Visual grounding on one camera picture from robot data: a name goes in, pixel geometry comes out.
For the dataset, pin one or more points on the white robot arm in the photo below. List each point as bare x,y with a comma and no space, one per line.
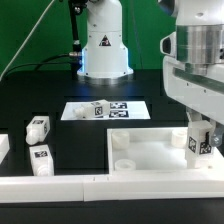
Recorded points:
193,64

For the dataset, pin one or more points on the white left fence block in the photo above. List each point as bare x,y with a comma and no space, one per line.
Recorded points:
4,146

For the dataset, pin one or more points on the white front fence bar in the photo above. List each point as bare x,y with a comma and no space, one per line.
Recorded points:
155,185

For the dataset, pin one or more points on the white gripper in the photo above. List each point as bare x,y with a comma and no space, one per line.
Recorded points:
203,94

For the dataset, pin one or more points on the white marker sheet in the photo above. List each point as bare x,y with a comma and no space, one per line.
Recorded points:
118,110

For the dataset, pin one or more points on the white square table top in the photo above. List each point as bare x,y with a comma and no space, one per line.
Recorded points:
157,152

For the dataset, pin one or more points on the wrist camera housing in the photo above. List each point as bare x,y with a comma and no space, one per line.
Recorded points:
168,45

